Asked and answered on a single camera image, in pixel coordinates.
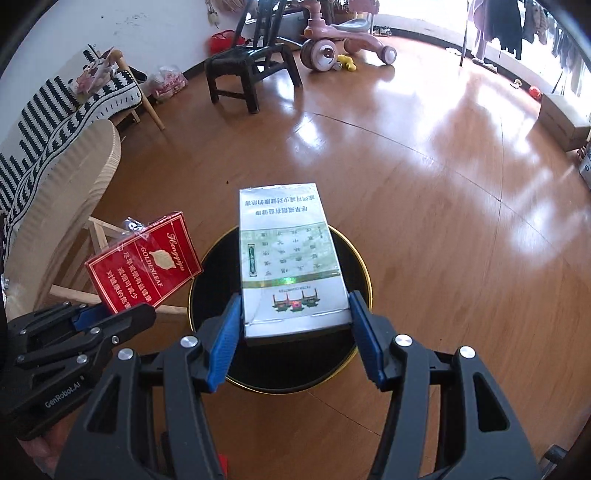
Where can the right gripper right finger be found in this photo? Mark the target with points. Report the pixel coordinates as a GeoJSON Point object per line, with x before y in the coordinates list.
{"type": "Point", "coordinates": [479, 434]}

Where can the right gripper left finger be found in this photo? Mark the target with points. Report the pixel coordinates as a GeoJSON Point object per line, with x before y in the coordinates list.
{"type": "Point", "coordinates": [145, 418]}

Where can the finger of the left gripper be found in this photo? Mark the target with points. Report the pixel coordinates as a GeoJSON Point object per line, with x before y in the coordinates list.
{"type": "Point", "coordinates": [57, 322]}
{"type": "Point", "coordinates": [114, 330]}

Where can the red cigarette box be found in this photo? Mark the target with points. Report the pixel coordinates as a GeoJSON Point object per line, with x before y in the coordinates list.
{"type": "Point", "coordinates": [145, 266]}

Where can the white green cigarette box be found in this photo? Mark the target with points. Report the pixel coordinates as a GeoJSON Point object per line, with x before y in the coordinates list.
{"type": "Point", "coordinates": [290, 276]}

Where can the left hand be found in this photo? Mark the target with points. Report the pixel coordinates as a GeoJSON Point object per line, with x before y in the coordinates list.
{"type": "Point", "coordinates": [45, 450]}

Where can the oval wooden coffee table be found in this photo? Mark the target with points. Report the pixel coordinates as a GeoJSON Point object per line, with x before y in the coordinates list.
{"type": "Point", "coordinates": [68, 194]}

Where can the striped blanket wooden sofa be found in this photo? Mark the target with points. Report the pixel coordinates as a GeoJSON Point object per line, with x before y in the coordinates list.
{"type": "Point", "coordinates": [51, 120]}

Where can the pink printed cushion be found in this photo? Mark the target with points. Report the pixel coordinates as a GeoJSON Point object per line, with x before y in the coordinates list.
{"type": "Point", "coordinates": [95, 75]}

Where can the white red plastic bag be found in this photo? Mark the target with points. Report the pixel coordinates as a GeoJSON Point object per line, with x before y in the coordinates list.
{"type": "Point", "coordinates": [165, 83]}

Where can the black wooden chair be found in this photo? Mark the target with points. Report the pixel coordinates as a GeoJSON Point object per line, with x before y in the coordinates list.
{"type": "Point", "coordinates": [256, 61]}

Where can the cardboard box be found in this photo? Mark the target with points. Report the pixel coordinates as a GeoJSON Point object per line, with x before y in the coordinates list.
{"type": "Point", "coordinates": [561, 120]}

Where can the pink kids ride-on scooter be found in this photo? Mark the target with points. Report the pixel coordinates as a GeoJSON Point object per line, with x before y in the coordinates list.
{"type": "Point", "coordinates": [324, 42]}

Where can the yellow toy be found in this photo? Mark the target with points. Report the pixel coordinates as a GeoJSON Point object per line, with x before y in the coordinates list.
{"type": "Point", "coordinates": [344, 62]}

